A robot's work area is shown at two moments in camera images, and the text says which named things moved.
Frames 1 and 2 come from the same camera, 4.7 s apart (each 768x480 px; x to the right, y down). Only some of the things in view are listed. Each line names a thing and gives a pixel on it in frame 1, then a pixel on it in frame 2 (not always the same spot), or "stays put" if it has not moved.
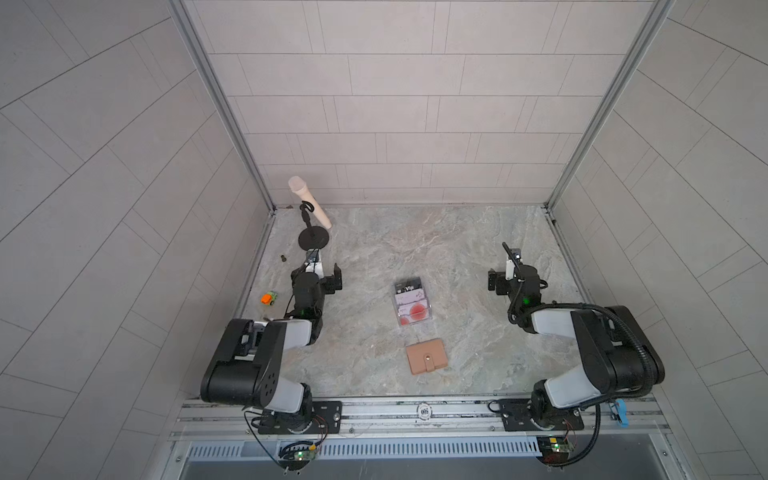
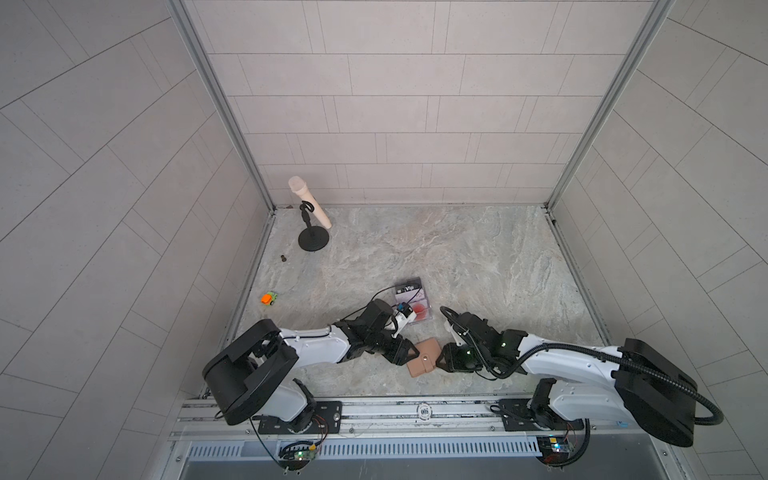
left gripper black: x=327 y=282 to x=401 y=352
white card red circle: x=413 y=311 stays put
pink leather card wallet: x=426 y=356 stays put
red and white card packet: x=411 y=301 stays put
